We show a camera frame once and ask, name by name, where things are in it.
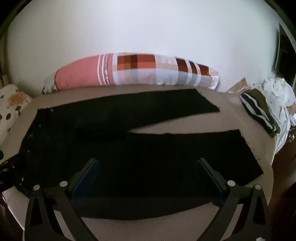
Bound brown cardboard box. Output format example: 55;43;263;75
228;77;251;93

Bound dark flat screen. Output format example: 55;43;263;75
275;23;296;77

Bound floral print pillow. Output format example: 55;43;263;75
0;84;33;139

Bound pink checkered pillow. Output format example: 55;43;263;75
42;53;220;94

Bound black pants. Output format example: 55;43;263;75
14;89;264;220

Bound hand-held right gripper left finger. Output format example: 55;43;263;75
24;158;100;241

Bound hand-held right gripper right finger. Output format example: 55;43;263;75
195;158;272;241

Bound green striped folded garment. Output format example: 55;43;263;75
240;88;281;139

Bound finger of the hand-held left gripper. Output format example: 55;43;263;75
0;153;23;178

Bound white crumpled cloth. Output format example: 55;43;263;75
262;77;296;153

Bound beige bed mattress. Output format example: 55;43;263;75
1;84;281;241

